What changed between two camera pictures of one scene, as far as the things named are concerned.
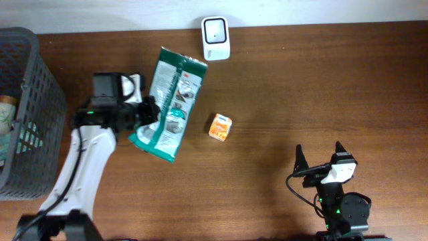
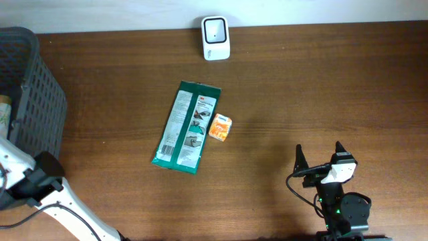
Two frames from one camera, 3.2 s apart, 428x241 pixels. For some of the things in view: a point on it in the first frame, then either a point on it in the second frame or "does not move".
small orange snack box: x=220 y=127 does not move
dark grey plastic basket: x=34 y=165 does not move
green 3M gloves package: x=175 y=85 -> x=184 y=136
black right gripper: x=300 y=163 does not move
